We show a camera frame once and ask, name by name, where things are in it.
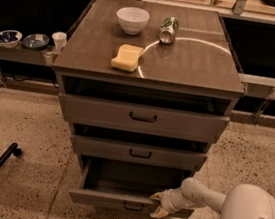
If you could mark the green soda can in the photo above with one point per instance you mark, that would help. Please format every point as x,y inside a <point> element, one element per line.
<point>168,30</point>

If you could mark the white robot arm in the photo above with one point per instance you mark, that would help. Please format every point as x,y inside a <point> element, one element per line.
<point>242,202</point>

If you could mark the white ceramic bowl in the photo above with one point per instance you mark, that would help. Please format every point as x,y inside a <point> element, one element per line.
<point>132,19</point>

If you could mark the grey top drawer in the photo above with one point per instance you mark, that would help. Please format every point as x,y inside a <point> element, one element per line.
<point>131,117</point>

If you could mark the grey three-drawer cabinet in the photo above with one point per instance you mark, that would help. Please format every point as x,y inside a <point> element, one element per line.
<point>195,73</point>

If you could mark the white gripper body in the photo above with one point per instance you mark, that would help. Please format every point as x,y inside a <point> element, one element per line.
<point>170,201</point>

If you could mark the dark blue shallow bowl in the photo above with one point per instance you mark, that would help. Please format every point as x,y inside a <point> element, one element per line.
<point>36,41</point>

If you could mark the blue patterned bowl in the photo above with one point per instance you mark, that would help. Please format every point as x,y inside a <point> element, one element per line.
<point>10,38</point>

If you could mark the white paper cup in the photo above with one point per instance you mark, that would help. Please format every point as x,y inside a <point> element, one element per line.
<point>60,40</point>

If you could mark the grey drawer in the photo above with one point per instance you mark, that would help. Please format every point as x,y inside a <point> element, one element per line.
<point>131,117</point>
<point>137,153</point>
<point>124,185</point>

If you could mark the grey side shelf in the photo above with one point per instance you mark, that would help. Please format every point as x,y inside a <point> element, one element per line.
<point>21,54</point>

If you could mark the yellow sponge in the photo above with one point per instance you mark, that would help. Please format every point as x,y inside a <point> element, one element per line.
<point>127,57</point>

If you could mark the grey middle drawer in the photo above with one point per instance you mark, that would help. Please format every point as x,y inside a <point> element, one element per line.
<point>137,153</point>

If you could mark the grey bottom drawer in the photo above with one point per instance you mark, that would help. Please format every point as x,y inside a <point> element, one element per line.
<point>124,185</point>

